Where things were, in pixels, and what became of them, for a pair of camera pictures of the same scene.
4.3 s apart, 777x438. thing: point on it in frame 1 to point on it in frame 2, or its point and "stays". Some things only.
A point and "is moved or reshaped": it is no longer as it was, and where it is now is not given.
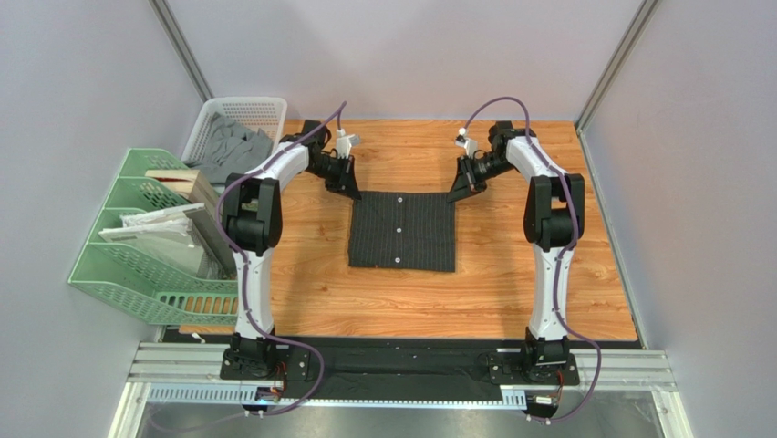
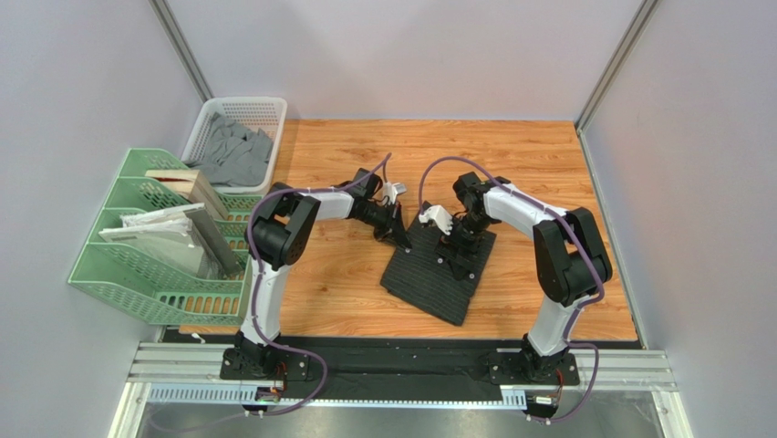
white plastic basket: (255, 113) stays
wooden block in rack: (191, 184) stays
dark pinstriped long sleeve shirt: (402, 230) is moved or reshaped
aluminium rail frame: (192, 374) stays
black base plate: (392, 361) stays
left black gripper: (346, 181) to (393, 221)
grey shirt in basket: (233, 151) stays
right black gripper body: (471, 172) to (457, 247)
